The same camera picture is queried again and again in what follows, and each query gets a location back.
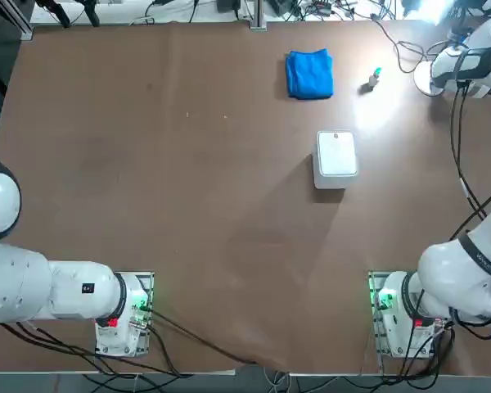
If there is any aluminium post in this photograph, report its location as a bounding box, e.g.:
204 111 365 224
249 0 268 31

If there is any black base power cable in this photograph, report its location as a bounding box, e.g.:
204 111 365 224
146 309 288 370

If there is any black lamp cable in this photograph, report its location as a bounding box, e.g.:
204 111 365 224
373 18 435 75

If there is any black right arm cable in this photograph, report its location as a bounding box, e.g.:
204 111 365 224
448 79 491 246

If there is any white desk lamp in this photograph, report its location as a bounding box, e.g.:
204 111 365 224
408 0 455 98

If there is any blue folded cloth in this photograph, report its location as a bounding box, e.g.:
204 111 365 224
285 47 336 101

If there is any white cube appliance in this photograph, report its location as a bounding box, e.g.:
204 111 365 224
311 129 360 190

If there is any aluminium frame rail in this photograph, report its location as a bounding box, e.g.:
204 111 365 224
0 0 34 41

